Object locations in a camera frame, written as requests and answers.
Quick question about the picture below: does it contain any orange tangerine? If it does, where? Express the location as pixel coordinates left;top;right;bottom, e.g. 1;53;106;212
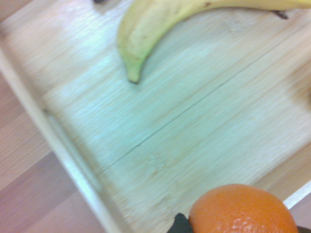
188;183;299;233

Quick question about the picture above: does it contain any yellow green banana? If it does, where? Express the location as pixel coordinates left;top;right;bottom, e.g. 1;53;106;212
118;0;311;85

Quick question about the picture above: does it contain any light wooden tray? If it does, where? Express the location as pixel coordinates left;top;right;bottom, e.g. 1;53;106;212
0;0;311;233

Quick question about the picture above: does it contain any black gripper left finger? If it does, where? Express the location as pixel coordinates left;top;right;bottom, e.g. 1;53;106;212
167;213;193;233

